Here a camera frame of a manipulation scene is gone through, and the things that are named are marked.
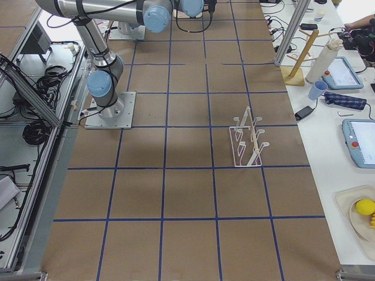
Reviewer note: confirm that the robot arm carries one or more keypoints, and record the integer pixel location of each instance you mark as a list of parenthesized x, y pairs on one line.
[(154, 15)]

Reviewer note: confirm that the blue cup on desk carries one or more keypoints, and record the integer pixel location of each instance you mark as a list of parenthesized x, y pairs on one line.
[(318, 89)]

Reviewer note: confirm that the wooden mug tree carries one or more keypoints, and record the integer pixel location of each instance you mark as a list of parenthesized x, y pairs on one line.
[(294, 75)]

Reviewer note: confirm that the black power adapter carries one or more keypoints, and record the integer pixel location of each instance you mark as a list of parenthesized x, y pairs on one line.
[(303, 113)]

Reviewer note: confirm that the folded plaid umbrella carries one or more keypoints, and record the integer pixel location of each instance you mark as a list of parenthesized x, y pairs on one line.
[(345, 101)]

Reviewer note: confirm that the blue teach pendant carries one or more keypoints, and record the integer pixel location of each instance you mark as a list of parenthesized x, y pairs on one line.
[(359, 138), (341, 76)]

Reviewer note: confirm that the tray with toy fruit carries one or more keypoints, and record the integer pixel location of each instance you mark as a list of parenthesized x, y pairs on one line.
[(360, 224)]

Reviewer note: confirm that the white wire cup rack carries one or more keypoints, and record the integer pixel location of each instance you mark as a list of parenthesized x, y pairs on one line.
[(245, 147)]

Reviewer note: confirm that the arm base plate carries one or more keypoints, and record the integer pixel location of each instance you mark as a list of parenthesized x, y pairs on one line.
[(118, 116), (122, 31)]

